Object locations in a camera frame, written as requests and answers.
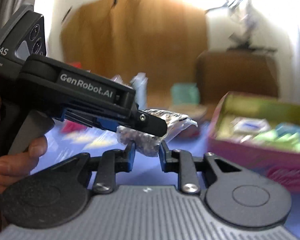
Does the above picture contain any person's left hand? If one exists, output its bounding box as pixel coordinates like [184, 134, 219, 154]
[0, 94, 49, 194]

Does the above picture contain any green plastic mug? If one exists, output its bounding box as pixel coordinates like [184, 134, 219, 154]
[170, 83, 200, 105]

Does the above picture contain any blue patterned tablecloth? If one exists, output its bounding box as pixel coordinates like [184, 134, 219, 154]
[32, 122, 300, 238]

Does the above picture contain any green white drink carton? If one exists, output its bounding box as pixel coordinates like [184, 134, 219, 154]
[130, 73, 148, 110]

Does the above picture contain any wooden board panel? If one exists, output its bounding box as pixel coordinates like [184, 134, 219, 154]
[61, 0, 207, 95]

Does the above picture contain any pink fluffy sock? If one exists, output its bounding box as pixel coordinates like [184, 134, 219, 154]
[61, 120, 87, 134]

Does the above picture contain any green cloth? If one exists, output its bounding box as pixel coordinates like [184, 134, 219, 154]
[252, 129, 300, 153]

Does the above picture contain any small white tissue packet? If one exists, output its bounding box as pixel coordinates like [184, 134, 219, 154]
[231, 117, 271, 134]

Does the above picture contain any brown chair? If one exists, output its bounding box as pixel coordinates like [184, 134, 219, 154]
[196, 50, 279, 104]

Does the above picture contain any pink macaron biscuit tin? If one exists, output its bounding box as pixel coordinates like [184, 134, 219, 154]
[207, 92, 300, 192]

